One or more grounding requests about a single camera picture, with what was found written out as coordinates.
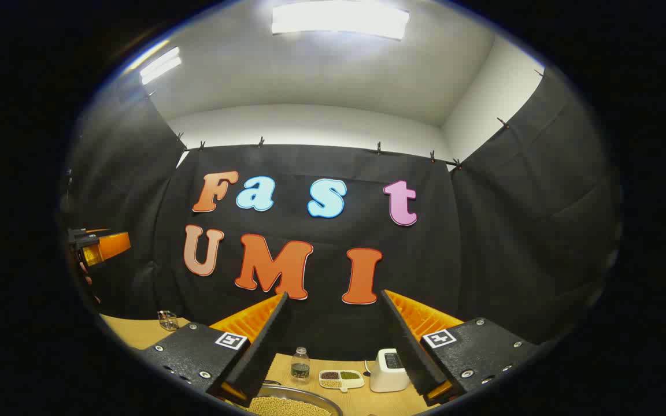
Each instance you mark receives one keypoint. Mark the black backdrop cloth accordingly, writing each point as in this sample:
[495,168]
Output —
[483,231]

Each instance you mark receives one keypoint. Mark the divided dish of beans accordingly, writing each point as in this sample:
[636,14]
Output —
[341,379]

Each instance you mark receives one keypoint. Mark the pile of yellow soybeans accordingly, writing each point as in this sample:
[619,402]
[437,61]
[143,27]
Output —
[287,407]

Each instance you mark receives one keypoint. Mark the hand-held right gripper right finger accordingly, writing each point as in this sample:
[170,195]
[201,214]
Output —
[408,352]

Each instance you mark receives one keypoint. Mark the clear plastic water bottle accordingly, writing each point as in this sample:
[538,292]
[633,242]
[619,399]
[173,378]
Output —
[300,367]

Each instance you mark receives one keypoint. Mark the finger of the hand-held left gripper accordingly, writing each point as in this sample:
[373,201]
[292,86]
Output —
[114,245]

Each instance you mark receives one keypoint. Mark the small ceiling light panel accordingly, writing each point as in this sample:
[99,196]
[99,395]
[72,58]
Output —
[161,64]

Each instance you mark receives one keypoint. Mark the large ceiling light panel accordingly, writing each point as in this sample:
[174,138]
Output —
[339,20]

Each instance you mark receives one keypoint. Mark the row of black cloth clips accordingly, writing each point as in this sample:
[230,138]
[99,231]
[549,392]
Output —
[261,141]

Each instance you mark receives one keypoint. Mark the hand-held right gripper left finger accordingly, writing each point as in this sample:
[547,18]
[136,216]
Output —
[263,346]

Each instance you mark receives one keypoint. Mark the white toaster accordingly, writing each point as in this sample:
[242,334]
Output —
[388,375]

